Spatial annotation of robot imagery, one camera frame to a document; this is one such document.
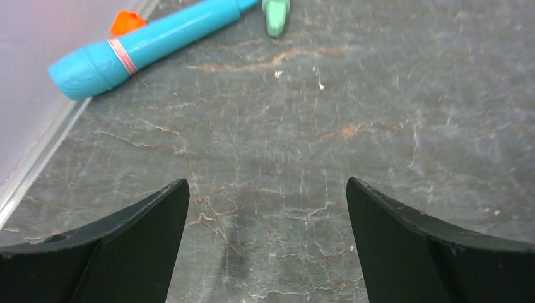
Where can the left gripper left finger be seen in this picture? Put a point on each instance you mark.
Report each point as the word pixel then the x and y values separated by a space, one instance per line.
pixel 128 256

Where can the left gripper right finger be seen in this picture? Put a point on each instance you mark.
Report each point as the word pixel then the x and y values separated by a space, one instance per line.
pixel 409 256

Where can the blue toy marker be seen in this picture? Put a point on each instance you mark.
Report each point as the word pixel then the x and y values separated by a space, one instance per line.
pixel 99 67

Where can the small orange toy piece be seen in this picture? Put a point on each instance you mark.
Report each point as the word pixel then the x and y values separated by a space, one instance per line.
pixel 126 22

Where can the mint green toy marker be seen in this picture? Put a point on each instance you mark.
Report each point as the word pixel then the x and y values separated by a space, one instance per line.
pixel 275 12

